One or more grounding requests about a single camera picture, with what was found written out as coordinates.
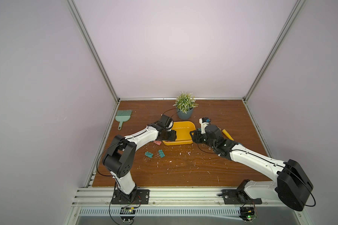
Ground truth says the green hand brush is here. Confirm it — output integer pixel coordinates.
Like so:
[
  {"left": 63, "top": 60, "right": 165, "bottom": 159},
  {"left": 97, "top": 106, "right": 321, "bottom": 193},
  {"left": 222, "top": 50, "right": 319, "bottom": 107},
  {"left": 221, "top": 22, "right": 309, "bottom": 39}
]
[{"left": 115, "top": 110, "right": 132, "bottom": 130}]

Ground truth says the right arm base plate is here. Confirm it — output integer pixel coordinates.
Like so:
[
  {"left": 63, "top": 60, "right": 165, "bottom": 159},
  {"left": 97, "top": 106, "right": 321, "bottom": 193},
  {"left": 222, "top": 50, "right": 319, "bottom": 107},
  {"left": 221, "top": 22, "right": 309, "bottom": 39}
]
[{"left": 217, "top": 189, "right": 263, "bottom": 205}]

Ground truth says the aluminium front rail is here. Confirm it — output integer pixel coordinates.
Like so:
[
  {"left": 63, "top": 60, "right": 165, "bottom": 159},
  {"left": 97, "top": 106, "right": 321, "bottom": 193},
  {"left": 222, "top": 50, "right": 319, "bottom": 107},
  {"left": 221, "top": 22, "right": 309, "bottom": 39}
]
[{"left": 71, "top": 187, "right": 303, "bottom": 208}]

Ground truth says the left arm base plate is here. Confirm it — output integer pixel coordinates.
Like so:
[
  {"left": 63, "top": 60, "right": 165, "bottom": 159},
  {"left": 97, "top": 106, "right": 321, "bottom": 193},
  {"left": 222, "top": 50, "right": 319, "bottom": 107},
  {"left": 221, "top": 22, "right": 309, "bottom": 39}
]
[{"left": 111, "top": 189, "right": 150, "bottom": 205}]

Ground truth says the controller board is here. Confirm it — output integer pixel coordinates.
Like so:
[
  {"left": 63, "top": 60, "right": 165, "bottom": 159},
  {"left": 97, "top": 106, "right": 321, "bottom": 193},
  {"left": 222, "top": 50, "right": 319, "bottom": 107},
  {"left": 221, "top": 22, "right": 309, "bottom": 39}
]
[
  {"left": 239, "top": 207, "right": 257, "bottom": 222},
  {"left": 119, "top": 207, "right": 137, "bottom": 225}
]

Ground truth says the blue garden fork yellow handle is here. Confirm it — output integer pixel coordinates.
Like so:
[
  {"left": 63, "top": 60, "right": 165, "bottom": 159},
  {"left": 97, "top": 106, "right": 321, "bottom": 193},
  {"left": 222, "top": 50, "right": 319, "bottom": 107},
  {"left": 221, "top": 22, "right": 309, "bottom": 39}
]
[{"left": 222, "top": 129, "right": 234, "bottom": 141}]

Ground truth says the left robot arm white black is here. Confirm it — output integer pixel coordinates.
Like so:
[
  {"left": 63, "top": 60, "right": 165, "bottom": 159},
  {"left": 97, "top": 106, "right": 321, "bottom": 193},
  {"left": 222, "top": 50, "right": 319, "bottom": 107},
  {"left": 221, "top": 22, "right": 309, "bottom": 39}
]
[{"left": 102, "top": 114, "right": 177, "bottom": 200}]

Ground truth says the left controller board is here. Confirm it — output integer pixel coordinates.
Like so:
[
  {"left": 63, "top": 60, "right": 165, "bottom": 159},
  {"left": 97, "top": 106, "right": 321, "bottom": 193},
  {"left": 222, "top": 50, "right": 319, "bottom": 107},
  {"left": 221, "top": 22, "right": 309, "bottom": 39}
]
[{"left": 119, "top": 207, "right": 137, "bottom": 225}]

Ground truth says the teal binder clip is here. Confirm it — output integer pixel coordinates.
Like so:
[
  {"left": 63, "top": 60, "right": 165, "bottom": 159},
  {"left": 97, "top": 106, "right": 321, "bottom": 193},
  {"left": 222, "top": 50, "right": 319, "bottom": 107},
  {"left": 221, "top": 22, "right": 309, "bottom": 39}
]
[
  {"left": 158, "top": 150, "right": 165, "bottom": 158},
  {"left": 145, "top": 152, "right": 153, "bottom": 158}
]

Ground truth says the right controller board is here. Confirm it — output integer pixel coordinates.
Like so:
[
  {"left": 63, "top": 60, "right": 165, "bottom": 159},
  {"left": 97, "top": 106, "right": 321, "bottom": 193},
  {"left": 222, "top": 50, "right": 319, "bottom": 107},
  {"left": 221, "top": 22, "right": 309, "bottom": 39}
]
[{"left": 239, "top": 207, "right": 257, "bottom": 222}]

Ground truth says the potted plant blue-grey pot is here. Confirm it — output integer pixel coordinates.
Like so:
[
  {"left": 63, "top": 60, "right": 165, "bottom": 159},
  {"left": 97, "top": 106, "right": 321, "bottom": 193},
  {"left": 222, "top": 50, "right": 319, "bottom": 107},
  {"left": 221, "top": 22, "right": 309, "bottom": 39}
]
[{"left": 174, "top": 92, "right": 198, "bottom": 120}]

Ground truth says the yellow plastic storage box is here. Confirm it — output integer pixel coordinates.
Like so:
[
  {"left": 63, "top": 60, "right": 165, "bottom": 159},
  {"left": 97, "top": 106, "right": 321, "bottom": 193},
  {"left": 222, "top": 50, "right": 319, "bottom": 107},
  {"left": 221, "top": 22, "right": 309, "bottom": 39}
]
[{"left": 163, "top": 121, "right": 196, "bottom": 146}]

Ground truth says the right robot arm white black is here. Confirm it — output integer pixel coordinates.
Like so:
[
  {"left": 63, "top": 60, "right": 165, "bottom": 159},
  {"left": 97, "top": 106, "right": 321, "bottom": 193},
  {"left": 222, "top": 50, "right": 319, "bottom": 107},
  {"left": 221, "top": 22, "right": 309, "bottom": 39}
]
[{"left": 190, "top": 125, "right": 314, "bottom": 211}]

